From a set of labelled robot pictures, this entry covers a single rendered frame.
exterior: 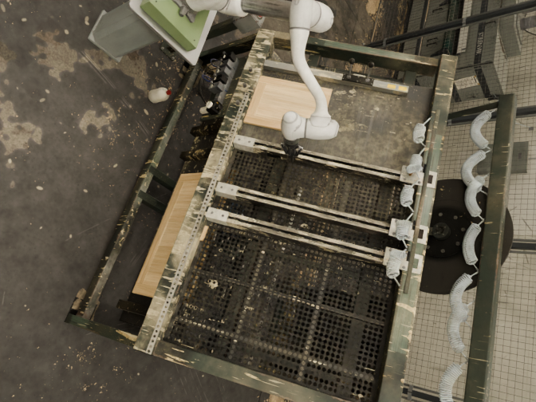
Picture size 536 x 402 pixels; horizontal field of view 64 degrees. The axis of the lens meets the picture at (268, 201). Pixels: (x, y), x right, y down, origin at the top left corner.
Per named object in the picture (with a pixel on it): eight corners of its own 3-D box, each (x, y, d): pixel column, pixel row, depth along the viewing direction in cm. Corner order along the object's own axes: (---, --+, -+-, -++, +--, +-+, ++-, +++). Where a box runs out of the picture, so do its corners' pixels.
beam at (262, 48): (260, 39, 306) (259, 27, 296) (276, 41, 304) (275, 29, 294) (139, 350, 227) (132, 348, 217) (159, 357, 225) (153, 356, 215)
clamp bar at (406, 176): (238, 137, 268) (233, 116, 246) (431, 180, 247) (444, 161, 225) (234, 151, 264) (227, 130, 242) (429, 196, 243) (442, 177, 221)
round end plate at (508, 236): (391, 178, 309) (517, 172, 258) (394, 182, 313) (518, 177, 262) (368, 283, 280) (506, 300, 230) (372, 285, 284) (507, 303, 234)
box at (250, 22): (236, 8, 286) (256, 0, 275) (246, 21, 294) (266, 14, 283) (230, 21, 282) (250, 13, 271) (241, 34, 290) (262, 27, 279)
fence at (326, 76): (266, 63, 290) (265, 59, 286) (407, 90, 273) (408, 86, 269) (263, 68, 288) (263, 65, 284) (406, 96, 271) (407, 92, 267)
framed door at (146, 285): (183, 175, 314) (181, 174, 312) (237, 171, 279) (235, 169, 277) (134, 293, 282) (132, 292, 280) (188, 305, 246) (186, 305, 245)
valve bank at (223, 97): (210, 49, 293) (236, 40, 277) (224, 63, 302) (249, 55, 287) (185, 108, 275) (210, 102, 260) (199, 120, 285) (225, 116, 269)
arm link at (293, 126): (280, 140, 225) (305, 143, 223) (278, 124, 210) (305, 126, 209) (282, 124, 229) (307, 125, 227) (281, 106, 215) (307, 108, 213)
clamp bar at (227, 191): (221, 183, 256) (214, 164, 234) (423, 233, 235) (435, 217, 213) (215, 198, 252) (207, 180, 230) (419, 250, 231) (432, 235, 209)
